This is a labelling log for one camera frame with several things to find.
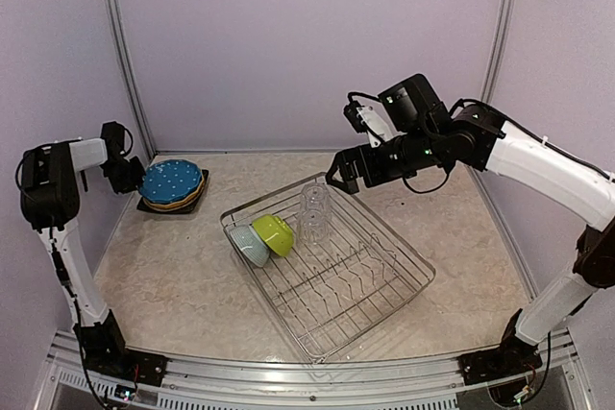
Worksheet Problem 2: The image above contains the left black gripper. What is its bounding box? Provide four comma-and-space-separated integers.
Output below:
102, 156, 146, 194

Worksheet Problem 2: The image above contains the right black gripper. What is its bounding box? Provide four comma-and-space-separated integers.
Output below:
327, 125, 443, 192

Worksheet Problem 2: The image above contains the black floral square plate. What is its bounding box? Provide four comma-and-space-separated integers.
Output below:
136, 169, 209, 216

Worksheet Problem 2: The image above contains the blue polka dot plate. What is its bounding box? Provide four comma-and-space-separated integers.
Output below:
138, 159, 203, 205

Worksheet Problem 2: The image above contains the light teal round plate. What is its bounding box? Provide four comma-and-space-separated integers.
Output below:
138, 191, 204, 214

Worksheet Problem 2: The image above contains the yellow polka dot plate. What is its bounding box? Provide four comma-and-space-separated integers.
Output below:
143, 176, 207, 212

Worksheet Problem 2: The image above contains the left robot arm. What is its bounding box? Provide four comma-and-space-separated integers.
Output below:
15, 133, 144, 376

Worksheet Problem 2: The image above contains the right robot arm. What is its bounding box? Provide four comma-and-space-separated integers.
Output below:
326, 100, 614, 375

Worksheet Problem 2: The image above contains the clear glass far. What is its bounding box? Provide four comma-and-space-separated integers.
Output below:
300, 182, 331, 214

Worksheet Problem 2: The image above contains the clear glass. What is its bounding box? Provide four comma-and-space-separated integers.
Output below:
300, 182, 331, 214
298, 210, 329, 244

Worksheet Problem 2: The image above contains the clear glass near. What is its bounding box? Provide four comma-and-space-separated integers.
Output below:
298, 210, 329, 244

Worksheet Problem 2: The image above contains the green bowl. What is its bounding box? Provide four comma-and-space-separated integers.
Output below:
252, 214, 294, 257

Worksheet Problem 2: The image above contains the grey striped bowl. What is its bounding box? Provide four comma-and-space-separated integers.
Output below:
229, 225, 270, 268

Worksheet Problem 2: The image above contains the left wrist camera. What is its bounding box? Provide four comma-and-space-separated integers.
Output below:
100, 121, 134, 159

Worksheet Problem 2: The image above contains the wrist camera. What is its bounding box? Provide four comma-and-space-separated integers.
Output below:
343, 73, 452, 148
100, 121, 134, 159

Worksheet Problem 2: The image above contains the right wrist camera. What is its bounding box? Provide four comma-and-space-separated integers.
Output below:
343, 73, 452, 148

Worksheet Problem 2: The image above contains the metal wire dish rack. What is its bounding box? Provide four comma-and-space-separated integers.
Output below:
221, 173, 436, 363

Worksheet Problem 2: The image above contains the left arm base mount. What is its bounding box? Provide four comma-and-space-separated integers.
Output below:
73, 309, 169, 387

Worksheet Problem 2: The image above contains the left frame post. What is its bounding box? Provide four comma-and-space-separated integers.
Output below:
104, 0, 157, 160

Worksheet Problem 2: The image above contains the frame post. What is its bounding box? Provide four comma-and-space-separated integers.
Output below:
480, 0, 515, 104
104, 0, 157, 160

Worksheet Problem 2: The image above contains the right frame post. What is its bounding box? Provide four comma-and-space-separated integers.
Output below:
480, 0, 515, 104

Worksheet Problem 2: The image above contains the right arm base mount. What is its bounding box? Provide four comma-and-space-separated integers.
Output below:
457, 309, 543, 386

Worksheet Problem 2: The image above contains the aluminium front rail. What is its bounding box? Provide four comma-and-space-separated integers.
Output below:
27, 330, 598, 409

